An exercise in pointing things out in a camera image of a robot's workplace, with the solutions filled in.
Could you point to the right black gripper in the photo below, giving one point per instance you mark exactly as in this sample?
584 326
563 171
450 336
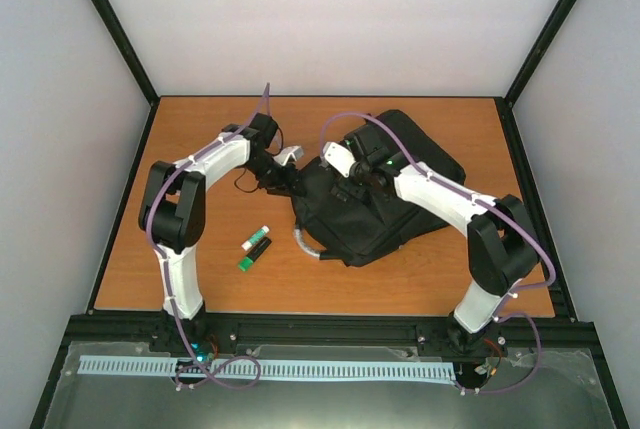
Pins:
355 191

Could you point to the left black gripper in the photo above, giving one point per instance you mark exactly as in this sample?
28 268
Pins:
286 184

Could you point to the black student backpack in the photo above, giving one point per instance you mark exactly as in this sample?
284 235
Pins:
359 224

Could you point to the white green glue stick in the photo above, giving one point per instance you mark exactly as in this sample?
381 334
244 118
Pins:
255 238

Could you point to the green highlighter marker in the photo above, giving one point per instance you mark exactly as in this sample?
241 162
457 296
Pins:
254 254

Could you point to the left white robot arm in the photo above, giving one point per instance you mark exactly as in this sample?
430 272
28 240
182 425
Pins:
173 210

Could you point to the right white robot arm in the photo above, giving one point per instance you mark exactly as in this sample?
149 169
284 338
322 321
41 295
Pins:
501 249

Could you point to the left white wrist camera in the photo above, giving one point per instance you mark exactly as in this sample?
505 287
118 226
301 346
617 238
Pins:
290 154

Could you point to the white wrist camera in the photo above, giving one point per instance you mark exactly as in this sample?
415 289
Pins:
290 154
339 157

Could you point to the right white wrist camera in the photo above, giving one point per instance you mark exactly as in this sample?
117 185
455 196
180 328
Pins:
339 157

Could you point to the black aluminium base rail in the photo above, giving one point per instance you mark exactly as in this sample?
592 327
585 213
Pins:
232 333

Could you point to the light blue cable duct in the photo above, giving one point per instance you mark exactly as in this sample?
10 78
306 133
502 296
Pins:
271 370

